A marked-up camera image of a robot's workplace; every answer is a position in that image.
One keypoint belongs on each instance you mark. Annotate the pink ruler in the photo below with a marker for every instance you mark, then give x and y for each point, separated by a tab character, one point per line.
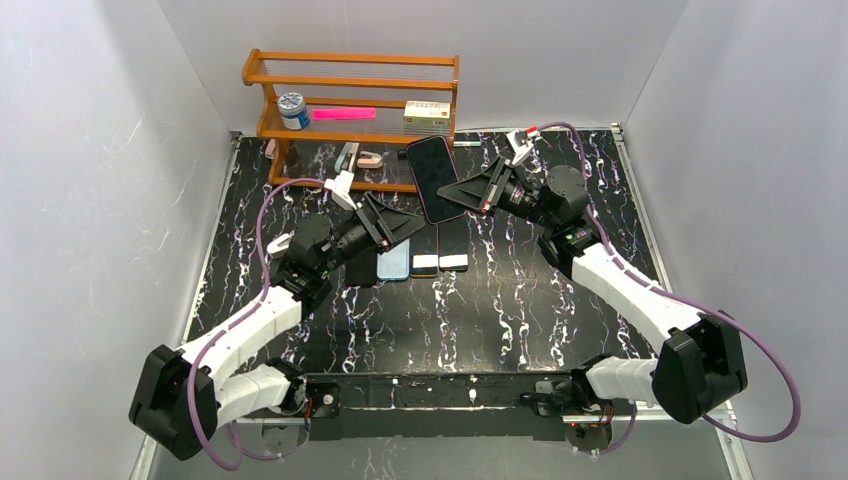
344	114

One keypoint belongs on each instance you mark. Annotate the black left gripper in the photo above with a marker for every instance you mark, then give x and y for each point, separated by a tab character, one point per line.
377	223

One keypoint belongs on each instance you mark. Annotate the pink stapler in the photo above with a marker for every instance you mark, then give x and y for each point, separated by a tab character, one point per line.
369	160

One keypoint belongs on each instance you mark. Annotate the white red box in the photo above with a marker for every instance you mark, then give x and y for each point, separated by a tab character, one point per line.
427	113

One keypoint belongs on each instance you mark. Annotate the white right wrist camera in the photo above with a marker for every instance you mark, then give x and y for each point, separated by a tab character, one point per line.
522	143

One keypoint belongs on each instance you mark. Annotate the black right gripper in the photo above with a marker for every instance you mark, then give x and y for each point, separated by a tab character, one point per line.
489	190

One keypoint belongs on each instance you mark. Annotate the blue white jar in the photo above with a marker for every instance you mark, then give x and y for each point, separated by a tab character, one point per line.
293	110

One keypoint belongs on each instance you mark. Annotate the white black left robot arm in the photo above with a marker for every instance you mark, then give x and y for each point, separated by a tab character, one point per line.
185	394

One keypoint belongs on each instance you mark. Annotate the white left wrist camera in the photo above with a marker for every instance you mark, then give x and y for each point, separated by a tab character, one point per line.
339	188

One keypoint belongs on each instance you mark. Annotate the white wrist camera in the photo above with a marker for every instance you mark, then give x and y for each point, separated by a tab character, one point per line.
522	143
339	188

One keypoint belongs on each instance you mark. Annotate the light blue phone case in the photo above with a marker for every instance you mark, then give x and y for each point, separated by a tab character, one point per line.
393	265

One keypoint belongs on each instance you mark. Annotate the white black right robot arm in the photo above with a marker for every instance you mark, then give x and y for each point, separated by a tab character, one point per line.
700	362

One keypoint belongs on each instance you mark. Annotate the orange wooden shelf rack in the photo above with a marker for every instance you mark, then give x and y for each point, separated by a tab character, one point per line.
345	97

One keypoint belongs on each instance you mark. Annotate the grey blue stapler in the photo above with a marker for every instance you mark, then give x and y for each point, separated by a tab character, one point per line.
346	160

